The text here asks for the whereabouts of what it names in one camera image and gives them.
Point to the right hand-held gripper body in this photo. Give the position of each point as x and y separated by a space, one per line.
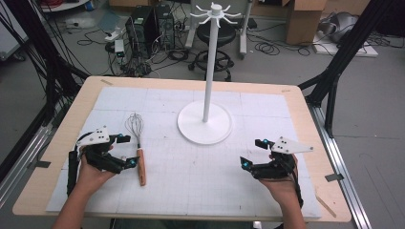
280 165

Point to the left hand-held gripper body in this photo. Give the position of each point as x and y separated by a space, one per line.
95 137

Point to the white stand with hooks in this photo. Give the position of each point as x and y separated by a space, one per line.
208 79

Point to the person's right hand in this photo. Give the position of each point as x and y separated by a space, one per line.
281 189

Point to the person's left hand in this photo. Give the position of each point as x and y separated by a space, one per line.
92 176

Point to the black tape strip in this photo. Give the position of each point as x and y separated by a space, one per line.
334 177
43 164

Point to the beige tape strip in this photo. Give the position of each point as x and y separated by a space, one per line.
106 82
286 90

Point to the white grid mat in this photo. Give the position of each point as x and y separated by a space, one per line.
191 184

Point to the small white power adapter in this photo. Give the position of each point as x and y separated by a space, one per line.
119 47

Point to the white power strip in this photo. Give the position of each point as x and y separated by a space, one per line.
115 34

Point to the white metal stand leg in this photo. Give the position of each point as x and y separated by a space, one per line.
244 35
192 28

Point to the large black computer tower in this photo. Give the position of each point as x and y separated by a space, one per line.
140 30

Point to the black round stool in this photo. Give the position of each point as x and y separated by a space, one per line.
227 35

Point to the slim black computer tower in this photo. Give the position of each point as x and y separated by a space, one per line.
165 27

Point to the tall cardboard box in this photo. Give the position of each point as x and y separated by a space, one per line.
302 24

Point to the flat cardboard box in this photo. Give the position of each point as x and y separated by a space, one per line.
127 2

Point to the round white table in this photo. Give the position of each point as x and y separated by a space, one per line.
63 4

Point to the white flat board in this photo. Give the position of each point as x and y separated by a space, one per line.
366 51

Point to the grey bag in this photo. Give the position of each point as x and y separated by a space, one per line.
340 27

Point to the aluminium rail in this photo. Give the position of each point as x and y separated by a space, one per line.
22 159
342 165

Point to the black metal frame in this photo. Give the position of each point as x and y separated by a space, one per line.
47 57
347 51

